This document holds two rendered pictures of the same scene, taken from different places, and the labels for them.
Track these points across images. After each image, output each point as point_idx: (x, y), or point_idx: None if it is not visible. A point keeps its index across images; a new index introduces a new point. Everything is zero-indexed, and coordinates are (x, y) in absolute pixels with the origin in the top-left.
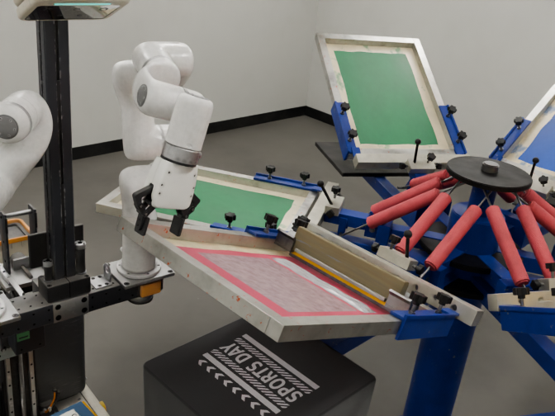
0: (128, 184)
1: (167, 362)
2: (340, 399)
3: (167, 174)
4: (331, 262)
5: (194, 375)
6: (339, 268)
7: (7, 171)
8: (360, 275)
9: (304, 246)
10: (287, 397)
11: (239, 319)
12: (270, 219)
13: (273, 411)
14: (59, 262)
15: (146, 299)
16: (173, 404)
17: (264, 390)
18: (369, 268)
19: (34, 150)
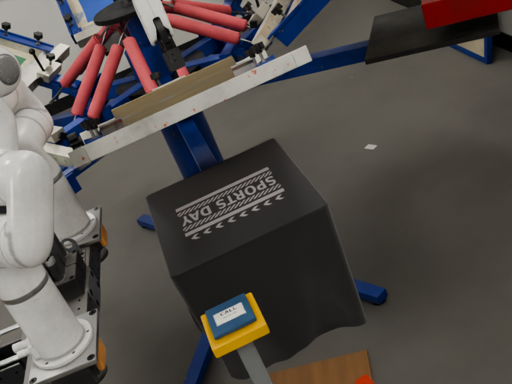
0: (26, 140)
1: (181, 260)
2: (286, 156)
3: (159, 0)
4: (168, 103)
5: (209, 241)
6: (178, 99)
7: (11, 142)
8: (198, 86)
9: (132, 117)
10: (269, 184)
11: (152, 214)
12: (91, 123)
13: (281, 191)
14: (53, 253)
15: (105, 248)
16: (230, 264)
17: (253, 197)
18: (199, 75)
19: (8, 107)
